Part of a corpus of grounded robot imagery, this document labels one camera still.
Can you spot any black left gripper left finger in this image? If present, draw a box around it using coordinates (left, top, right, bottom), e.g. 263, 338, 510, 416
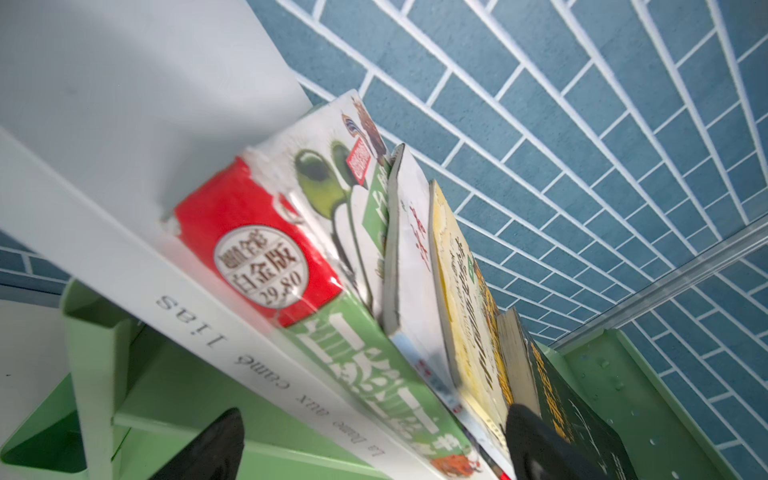
150, 408, 245, 480

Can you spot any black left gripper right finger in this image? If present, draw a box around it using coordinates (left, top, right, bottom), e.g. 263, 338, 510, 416
505, 403, 608, 480

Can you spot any black slipcase box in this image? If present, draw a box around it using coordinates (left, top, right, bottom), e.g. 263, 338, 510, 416
496, 309, 638, 479

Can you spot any yellow history book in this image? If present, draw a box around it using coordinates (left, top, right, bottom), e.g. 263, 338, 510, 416
428, 180, 511, 446

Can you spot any green nature encyclopedia book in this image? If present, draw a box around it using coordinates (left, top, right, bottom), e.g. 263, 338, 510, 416
165, 90, 494, 479

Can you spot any white paperback book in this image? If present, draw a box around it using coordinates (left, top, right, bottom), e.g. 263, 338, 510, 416
1, 1, 437, 479

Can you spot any white red-lettered magazine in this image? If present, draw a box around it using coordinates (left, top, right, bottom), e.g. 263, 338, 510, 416
381, 144, 515, 479

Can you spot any green metal bookshelf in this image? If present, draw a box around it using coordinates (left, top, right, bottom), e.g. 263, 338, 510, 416
1, 281, 736, 479

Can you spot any right aluminium corner post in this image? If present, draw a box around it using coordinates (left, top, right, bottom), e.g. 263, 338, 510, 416
550, 215, 767, 350

